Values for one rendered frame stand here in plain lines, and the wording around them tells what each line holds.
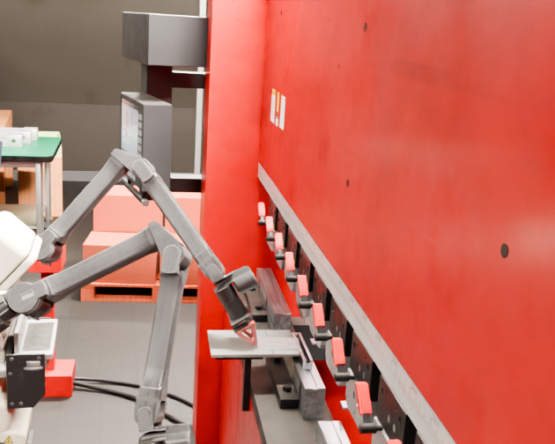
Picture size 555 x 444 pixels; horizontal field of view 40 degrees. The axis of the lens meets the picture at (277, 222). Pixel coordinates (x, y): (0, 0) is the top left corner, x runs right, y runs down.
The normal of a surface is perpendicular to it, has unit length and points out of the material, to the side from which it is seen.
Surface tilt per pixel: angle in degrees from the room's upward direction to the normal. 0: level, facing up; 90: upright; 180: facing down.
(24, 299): 63
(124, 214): 90
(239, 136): 90
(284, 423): 0
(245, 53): 90
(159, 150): 90
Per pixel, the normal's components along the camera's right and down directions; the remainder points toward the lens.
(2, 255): 0.22, 0.26
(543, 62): -0.99, -0.02
